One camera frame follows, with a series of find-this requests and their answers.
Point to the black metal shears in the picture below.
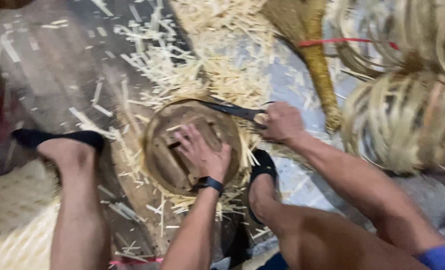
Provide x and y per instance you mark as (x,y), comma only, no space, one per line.
(233,110)

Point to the person's right leg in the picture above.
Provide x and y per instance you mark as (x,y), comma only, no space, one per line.
(320,240)

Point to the pale woven bamboo mat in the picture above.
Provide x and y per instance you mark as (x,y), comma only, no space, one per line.
(12,221)

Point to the person's leg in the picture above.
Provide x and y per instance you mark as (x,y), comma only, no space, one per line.
(320,240)
(78,210)

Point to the round wooden basket mould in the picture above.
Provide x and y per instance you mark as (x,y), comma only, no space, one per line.
(162,157)

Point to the black wrist watch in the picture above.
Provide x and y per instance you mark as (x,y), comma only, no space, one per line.
(208,183)

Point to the black sandal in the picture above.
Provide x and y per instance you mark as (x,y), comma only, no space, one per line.
(57,138)
(265,167)

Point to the blue shorts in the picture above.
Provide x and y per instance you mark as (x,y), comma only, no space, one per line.
(442,258)

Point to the person's right fingers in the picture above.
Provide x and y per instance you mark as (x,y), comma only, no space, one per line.
(269,122)

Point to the person's left leg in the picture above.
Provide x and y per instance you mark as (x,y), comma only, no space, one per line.
(78,210)

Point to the person's right hand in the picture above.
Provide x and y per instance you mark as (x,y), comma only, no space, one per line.
(284,122)

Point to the heap of bamboo cuttings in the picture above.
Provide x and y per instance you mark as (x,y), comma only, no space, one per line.
(215,63)

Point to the brown fibre broom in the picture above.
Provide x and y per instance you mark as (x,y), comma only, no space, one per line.
(314,56)

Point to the person's left hand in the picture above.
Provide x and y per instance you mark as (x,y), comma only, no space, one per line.
(207,159)

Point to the coil of bamboo strips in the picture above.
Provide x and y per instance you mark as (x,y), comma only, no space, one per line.
(402,120)
(406,33)

